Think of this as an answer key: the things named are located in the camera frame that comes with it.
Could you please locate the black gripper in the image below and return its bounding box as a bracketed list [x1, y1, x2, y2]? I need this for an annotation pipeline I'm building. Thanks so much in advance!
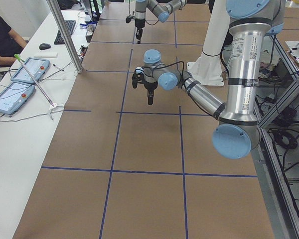
[144, 81, 157, 105]
[135, 18, 145, 44]

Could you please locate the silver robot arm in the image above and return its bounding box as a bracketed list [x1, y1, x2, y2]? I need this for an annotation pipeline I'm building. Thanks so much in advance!
[135, 0, 187, 44]
[137, 0, 285, 159]

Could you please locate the silver metal cup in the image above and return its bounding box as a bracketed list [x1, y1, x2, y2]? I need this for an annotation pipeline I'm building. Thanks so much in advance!
[87, 23, 96, 34]

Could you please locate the black keyboard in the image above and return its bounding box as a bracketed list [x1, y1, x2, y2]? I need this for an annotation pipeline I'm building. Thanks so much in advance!
[53, 19, 77, 45]

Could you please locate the brown paper table cover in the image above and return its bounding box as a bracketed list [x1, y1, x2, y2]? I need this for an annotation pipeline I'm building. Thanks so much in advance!
[14, 3, 287, 239]

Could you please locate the black computer mouse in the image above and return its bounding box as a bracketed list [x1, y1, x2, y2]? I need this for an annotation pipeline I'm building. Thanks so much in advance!
[39, 43, 51, 50]

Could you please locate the long reacher grabber stick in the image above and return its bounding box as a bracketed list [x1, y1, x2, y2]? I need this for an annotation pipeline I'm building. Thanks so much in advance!
[14, 54, 64, 120]

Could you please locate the seated person in black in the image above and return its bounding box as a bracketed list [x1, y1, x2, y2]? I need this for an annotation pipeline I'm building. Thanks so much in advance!
[0, 16, 27, 67]

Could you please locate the teach pendant further out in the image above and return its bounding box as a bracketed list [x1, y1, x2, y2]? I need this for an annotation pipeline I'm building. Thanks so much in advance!
[0, 82, 35, 115]

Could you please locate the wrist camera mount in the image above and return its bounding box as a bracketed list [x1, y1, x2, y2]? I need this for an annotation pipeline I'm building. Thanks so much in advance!
[126, 15, 135, 23]
[132, 67, 144, 89]

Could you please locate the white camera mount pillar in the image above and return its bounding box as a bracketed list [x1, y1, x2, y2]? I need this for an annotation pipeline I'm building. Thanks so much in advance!
[187, 0, 230, 86]

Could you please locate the aluminium frame post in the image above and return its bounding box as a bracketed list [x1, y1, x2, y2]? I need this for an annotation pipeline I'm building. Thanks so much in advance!
[47, 0, 83, 74]

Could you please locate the teach pendant near post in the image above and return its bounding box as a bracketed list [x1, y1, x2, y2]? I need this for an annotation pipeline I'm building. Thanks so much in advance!
[11, 57, 50, 84]

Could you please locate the aluminium side frame rack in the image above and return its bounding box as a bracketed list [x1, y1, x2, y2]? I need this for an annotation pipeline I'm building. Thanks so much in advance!
[252, 29, 299, 239]

